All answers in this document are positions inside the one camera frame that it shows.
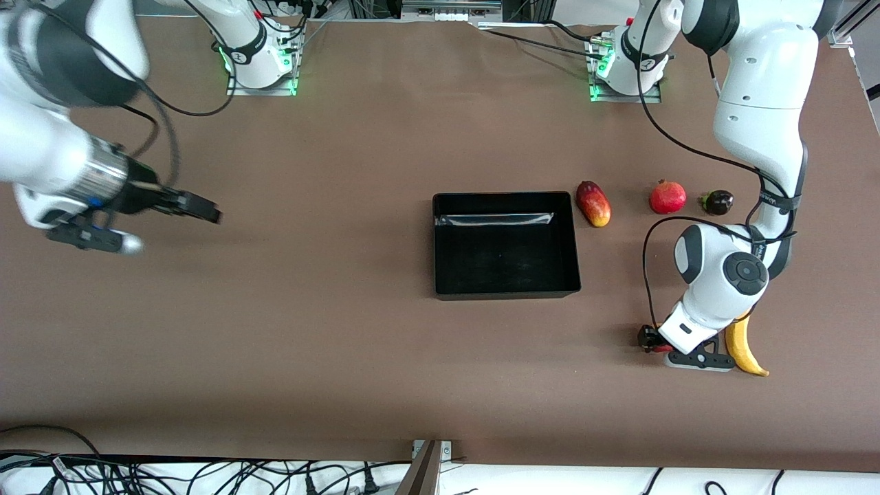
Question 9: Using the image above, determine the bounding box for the thin black tabletop cable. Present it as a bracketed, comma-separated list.
[478, 29, 597, 56]

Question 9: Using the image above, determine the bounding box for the long looping black cable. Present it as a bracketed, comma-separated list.
[27, 0, 238, 118]

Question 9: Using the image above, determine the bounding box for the dark purple eggplant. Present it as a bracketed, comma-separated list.
[699, 190, 735, 217]

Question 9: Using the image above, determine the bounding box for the black plastic box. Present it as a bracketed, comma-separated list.
[432, 191, 582, 301]

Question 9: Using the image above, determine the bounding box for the yellow banana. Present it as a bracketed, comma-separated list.
[725, 313, 770, 377]

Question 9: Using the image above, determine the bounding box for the silver frame rail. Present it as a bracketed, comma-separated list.
[401, 0, 504, 23]

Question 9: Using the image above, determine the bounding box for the arched black floor cable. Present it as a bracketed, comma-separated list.
[0, 424, 104, 460]

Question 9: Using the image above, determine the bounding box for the thick black tabletop cable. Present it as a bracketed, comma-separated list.
[547, 19, 609, 43]

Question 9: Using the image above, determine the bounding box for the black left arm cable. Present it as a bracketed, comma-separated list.
[636, 0, 802, 331]

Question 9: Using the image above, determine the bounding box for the aluminium profile post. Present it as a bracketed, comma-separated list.
[395, 440, 442, 495]

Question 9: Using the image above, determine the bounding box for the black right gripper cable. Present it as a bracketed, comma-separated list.
[120, 102, 181, 193]

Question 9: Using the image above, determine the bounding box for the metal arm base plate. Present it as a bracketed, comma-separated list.
[588, 38, 663, 104]
[225, 41, 300, 97]

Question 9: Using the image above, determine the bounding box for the red yellow mango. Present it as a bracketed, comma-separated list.
[576, 180, 612, 228]

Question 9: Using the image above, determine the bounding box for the red pomegranate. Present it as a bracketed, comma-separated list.
[650, 179, 688, 215]

